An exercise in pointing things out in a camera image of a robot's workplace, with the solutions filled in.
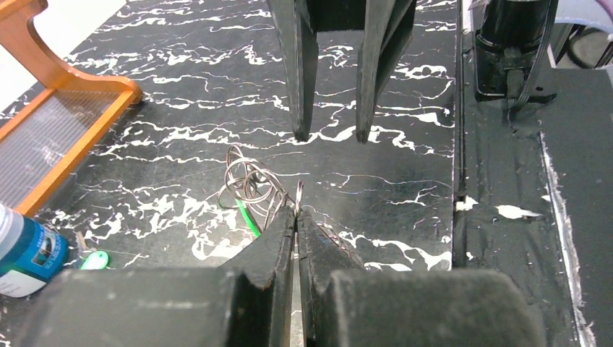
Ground orange wooden shelf rack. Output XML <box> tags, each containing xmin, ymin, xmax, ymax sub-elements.
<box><xmin>1</xmin><ymin>1</ymin><xmax>142</xmax><ymax>216</ymax></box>

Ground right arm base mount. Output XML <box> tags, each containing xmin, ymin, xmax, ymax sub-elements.
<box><xmin>474</xmin><ymin>0</ymin><xmax>559</xmax><ymax>117</ymax></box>

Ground small silver key rings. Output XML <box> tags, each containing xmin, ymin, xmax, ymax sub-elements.
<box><xmin>218</xmin><ymin>144</ymin><xmax>365</xmax><ymax>269</ymax></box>

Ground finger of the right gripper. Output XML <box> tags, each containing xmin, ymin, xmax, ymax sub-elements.
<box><xmin>356</xmin><ymin>0</ymin><xmax>416</xmax><ymax>143</ymax></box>
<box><xmin>267</xmin><ymin>0</ymin><xmax>319</xmax><ymax>142</ymax></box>

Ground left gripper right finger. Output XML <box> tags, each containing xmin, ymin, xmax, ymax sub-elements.
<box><xmin>296</xmin><ymin>212</ymin><xmax>546</xmax><ymax>346</ymax></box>

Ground blue round jar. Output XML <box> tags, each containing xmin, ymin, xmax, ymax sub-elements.
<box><xmin>1</xmin><ymin>205</ymin><xmax>69</xmax><ymax>298</ymax></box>

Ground green key tag right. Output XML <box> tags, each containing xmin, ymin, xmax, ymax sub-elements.
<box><xmin>80</xmin><ymin>251</ymin><xmax>110</xmax><ymax>270</ymax></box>

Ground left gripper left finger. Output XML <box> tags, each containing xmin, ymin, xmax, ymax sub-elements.
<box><xmin>17</xmin><ymin>207</ymin><xmax>295</xmax><ymax>346</ymax></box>

